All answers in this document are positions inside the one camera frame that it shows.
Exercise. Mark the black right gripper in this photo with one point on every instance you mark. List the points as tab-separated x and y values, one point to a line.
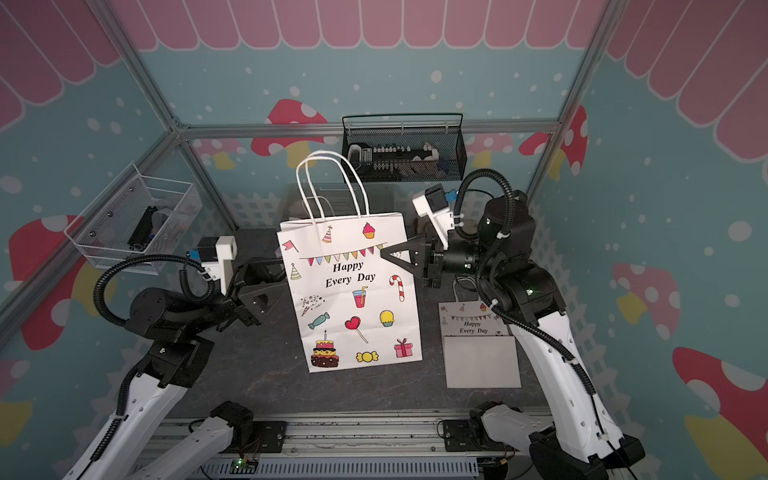
422	267

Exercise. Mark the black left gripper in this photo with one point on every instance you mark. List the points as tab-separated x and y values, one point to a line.
251	307

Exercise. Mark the white paper gift bag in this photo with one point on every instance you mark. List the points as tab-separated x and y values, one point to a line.
478	349

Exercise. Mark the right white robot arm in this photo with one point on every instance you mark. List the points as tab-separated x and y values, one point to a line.
486	234

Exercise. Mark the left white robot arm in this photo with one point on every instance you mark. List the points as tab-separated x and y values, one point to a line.
174	323

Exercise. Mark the clear plastic storage box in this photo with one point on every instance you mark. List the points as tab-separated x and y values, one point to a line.
335	199

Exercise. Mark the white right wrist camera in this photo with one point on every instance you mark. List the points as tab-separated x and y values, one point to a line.
432	204

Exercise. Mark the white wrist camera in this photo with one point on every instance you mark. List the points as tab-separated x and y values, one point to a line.
432	204
217	255

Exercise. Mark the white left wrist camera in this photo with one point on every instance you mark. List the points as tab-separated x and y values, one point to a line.
217	255

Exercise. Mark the black wire mesh wall basket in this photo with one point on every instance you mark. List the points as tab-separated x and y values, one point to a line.
410	147

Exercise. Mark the white wire wall basket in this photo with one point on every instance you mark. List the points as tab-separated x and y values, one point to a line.
136	214

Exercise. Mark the metal base rail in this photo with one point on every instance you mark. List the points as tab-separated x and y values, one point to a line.
435	444

